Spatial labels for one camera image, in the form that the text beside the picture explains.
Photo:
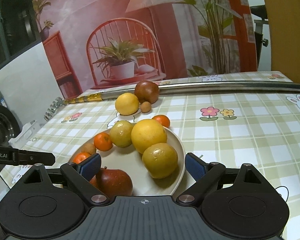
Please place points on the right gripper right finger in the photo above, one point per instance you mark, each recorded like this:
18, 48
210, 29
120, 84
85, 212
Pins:
209, 177

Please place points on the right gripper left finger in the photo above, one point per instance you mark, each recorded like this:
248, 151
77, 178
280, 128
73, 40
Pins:
78, 178

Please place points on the yellow green orange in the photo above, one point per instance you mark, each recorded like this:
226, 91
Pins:
160, 160

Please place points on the small brown longan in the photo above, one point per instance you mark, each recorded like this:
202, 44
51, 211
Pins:
145, 107

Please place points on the large mandarin in plate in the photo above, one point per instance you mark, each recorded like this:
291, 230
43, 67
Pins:
78, 158

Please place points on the brown longan in plate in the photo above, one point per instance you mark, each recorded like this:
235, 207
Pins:
88, 148

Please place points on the washing machine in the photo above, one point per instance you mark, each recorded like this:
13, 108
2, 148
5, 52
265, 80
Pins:
9, 123

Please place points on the mandarin in plate left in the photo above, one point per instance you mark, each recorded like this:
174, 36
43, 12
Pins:
103, 142

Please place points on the beige round plate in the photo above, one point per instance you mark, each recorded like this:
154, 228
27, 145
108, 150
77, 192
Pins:
129, 160

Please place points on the green yellow round fruit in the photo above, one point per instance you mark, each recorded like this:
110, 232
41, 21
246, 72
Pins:
120, 134

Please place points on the mandarin behind plate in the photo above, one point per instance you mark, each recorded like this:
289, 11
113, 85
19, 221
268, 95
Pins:
163, 120

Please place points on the steel clothes pole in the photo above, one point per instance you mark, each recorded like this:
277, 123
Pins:
184, 88

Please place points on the large yellow grapefruit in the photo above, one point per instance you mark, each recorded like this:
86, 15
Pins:
146, 133

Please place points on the checkered bunny tablecloth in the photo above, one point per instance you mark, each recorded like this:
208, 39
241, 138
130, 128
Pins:
231, 128

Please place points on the yellow lemon on table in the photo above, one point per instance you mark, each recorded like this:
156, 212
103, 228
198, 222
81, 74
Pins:
127, 104

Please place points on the dark red apple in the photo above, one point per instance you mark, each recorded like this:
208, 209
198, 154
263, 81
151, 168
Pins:
147, 91

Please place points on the printed room backdrop cloth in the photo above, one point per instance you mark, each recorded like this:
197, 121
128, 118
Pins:
107, 43

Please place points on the wooden board panel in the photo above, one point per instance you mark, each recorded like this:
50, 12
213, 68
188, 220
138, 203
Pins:
284, 22

